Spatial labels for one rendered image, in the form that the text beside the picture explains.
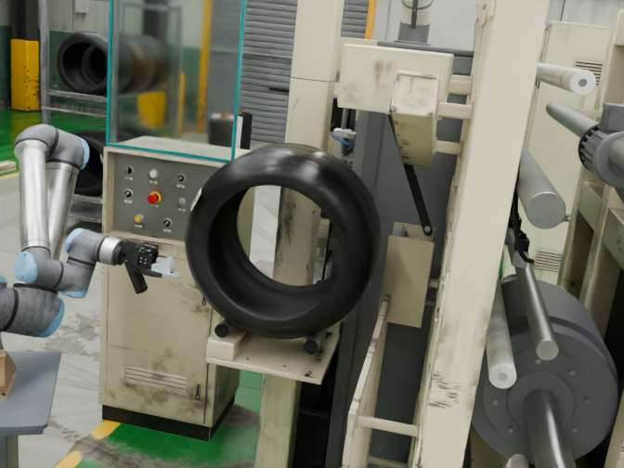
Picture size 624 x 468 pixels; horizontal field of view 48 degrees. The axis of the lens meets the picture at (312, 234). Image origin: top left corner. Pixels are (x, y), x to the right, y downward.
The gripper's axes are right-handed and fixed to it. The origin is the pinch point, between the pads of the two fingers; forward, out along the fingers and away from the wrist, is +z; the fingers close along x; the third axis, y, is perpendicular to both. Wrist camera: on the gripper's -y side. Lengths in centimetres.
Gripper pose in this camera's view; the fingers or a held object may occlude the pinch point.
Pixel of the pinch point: (175, 277)
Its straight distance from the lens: 227.3
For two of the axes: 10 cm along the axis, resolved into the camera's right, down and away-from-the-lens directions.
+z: 9.5, 2.7, -1.3
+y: 2.2, -9.3, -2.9
